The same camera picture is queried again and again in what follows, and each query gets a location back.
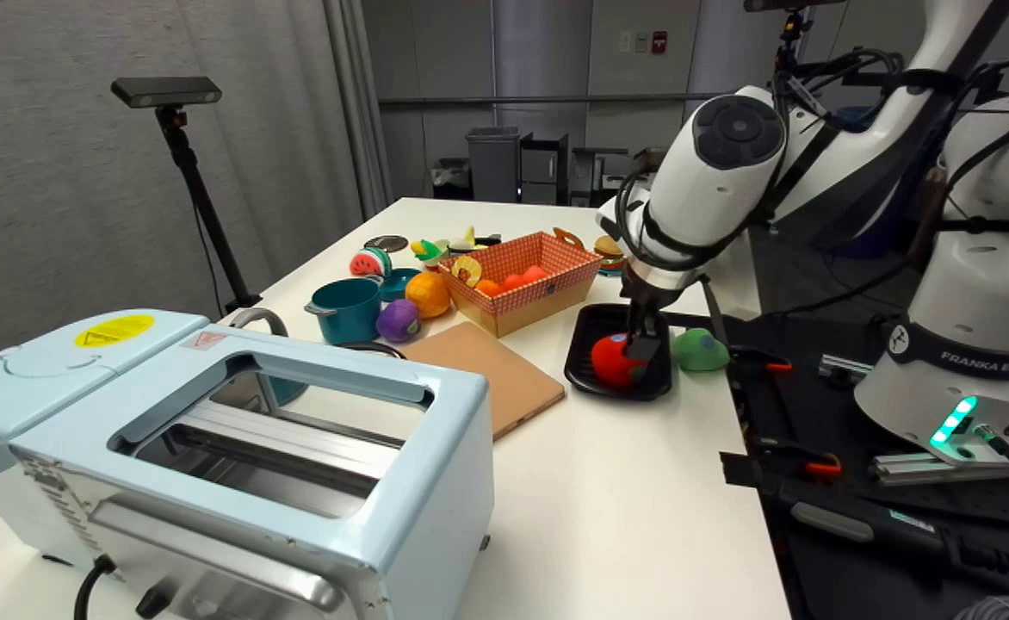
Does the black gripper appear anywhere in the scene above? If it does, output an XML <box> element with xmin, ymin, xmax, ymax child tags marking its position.
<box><xmin>620</xmin><ymin>259</ymin><xmax>702</xmax><ymax>387</ymax></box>

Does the orange red plush toy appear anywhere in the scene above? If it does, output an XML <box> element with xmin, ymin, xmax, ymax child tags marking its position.
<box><xmin>586</xmin><ymin>329</ymin><xmax>643</xmax><ymax>388</ymax></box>

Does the green pear toy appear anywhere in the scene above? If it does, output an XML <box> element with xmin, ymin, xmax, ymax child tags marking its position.
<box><xmin>671</xmin><ymin>324</ymin><xmax>734</xmax><ymax>376</ymax></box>

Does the toy burger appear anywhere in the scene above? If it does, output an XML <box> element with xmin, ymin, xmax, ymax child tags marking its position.
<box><xmin>593</xmin><ymin>235</ymin><xmax>633</xmax><ymax>277</ymax></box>

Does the orange gingham cardboard box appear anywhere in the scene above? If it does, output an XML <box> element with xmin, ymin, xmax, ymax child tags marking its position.
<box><xmin>445</xmin><ymin>227</ymin><xmax>605</xmax><ymax>341</ymax></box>

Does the small round orange toy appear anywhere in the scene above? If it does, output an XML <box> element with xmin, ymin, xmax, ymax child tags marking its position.
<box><xmin>473</xmin><ymin>273</ymin><xmax>517</xmax><ymax>304</ymax></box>

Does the cut citrus half toy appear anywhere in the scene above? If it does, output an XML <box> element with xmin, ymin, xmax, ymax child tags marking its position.
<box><xmin>451</xmin><ymin>250</ymin><xmax>488</xmax><ymax>290</ymax></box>

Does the yellow banana toy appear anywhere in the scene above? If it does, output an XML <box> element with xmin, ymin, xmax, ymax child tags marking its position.
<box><xmin>445</xmin><ymin>220</ymin><xmax>485</xmax><ymax>256</ymax></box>

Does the green white toy vegetable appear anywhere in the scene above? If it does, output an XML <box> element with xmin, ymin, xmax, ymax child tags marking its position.
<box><xmin>407</xmin><ymin>235</ymin><xmax>451</xmax><ymax>265</ymax></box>

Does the purple toy vegetable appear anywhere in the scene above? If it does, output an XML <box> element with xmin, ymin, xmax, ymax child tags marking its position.
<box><xmin>372</xmin><ymin>297</ymin><xmax>424</xmax><ymax>347</ymax></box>

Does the red toy piece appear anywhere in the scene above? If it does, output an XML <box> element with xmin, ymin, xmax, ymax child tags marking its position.
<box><xmin>349</xmin><ymin>246</ymin><xmax>395</xmax><ymax>282</ymax></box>

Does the teal toy pot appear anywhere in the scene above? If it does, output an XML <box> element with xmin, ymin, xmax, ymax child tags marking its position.
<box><xmin>302</xmin><ymin>277</ymin><xmax>384</xmax><ymax>351</ymax></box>

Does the black plastic tray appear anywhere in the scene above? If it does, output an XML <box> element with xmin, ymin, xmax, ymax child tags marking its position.
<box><xmin>560</xmin><ymin>298</ymin><xmax>679</xmax><ymax>403</ymax></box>

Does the wooden cutting board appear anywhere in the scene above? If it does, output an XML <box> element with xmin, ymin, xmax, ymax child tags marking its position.
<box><xmin>388</xmin><ymin>319</ymin><xmax>571</xmax><ymax>445</ymax></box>

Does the gray cabinet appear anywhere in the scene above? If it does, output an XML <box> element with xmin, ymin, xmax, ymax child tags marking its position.
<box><xmin>462</xmin><ymin>123</ymin><xmax>528</xmax><ymax>205</ymax></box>

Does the light blue toaster oven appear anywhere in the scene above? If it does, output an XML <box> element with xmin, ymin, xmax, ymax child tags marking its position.
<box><xmin>0</xmin><ymin>306</ymin><xmax>499</xmax><ymax>620</ymax></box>

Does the black camera stand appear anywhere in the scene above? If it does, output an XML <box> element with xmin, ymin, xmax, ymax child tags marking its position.
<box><xmin>154</xmin><ymin>102</ymin><xmax>266</xmax><ymax>313</ymax></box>

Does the black stereo camera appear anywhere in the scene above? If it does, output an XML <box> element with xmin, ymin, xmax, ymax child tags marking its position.
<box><xmin>108</xmin><ymin>73</ymin><xmax>228</xmax><ymax>115</ymax></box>

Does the black toaster power cable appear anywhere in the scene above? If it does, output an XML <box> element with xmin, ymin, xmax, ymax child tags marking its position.
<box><xmin>67</xmin><ymin>556</ymin><xmax>174</xmax><ymax>620</ymax></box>

